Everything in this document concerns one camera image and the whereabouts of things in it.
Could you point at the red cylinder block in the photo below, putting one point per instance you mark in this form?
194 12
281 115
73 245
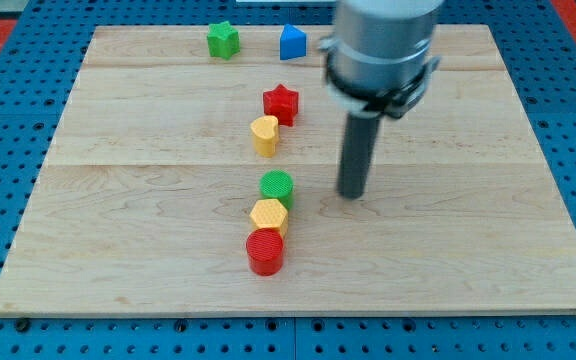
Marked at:
265 248

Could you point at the green star block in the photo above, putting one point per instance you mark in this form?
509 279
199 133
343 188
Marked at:
223 40

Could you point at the yellow heart block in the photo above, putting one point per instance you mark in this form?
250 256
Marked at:
265 135

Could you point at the black pusher rod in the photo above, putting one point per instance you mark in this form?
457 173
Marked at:
359 140

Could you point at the red star block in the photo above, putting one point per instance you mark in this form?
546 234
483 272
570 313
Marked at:
283 103

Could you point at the green cylinder block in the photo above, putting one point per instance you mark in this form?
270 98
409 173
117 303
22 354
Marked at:
279 185

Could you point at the blue triangle block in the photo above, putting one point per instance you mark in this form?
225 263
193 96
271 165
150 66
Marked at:
292 43

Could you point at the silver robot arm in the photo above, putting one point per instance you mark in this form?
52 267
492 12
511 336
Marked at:
376 61

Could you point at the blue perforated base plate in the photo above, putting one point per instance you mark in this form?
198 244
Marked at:
38 64

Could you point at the wooden board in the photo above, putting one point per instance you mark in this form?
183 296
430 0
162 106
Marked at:
141 208

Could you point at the yellow hexagon block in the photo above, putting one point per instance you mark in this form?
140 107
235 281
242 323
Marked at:
269 214

